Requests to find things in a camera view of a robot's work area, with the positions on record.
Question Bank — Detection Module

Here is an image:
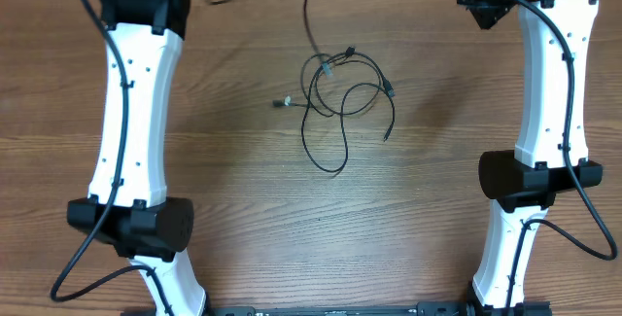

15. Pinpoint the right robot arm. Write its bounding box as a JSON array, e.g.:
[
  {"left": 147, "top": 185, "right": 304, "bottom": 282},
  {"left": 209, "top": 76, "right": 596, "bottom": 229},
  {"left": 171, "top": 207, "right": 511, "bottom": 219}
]
[{"left": 416, "top": 0, "right": 603, "bottom": 315}]

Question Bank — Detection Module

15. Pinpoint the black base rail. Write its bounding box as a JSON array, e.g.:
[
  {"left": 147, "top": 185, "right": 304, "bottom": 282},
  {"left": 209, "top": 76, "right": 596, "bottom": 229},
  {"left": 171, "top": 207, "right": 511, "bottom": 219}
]
[{"left": 203, "top": 301, "right": 553, "bottom": 316}]

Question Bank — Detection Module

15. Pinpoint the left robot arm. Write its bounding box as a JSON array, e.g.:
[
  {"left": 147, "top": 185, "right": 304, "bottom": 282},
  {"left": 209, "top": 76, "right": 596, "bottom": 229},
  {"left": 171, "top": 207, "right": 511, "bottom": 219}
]
[{"left": 51, "top": 0, "right": 210, "bottom": 315}]

